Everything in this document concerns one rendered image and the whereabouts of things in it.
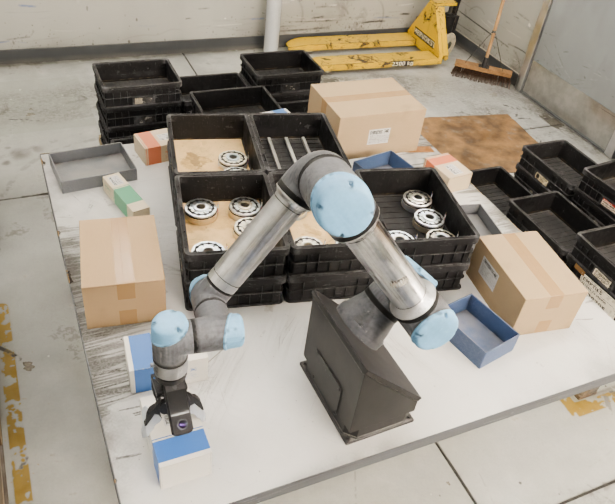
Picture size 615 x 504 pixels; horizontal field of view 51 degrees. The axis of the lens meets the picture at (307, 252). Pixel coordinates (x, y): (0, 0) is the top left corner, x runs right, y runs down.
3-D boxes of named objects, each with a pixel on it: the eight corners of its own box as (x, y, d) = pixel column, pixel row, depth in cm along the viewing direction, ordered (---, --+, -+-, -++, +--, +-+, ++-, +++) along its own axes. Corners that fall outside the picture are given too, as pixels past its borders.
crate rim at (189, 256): (290, 255, 185) (291, 249, 184) (184, 262, 178) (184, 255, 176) (266, 177, 215) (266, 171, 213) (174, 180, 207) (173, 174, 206)
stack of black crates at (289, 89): (296, 117, 408) (303, 49, 380) (315, 142, 388) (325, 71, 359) (235, 124, 393) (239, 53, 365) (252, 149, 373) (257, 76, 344)
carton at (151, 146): (172, 143, 264) (172, 126, 259) (184, 157, 256) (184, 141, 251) (134, 150, 256) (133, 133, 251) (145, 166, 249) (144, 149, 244)
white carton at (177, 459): (211, 473, 153) (212, 452, 147) (160, 489, 148) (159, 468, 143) (188, 407, 166) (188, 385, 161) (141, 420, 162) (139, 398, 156)
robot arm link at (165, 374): (192, 364, 138) (154, 374, 135) (192, 378, 141) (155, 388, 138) (182, 339, 143) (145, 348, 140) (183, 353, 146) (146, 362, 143)
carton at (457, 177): (467, 188, 262) (473, 172, 258) (445, 194, 257) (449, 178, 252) (443, 168, 272) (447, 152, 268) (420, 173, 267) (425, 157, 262)
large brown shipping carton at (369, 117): (333, 161, 267) (340, 118, 254) (305, 125, 287) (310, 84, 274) (416, 150, 281) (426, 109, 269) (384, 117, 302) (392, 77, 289)
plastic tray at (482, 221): (429, 216, 244) (432, 206, 241) (477, 213, 249) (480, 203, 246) (458, 263, 224) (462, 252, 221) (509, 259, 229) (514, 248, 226)
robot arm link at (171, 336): (194, 331, 131) (151, 336, 128) (194, 367, 138) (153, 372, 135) (189, 304, 137) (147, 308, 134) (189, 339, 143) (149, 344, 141)
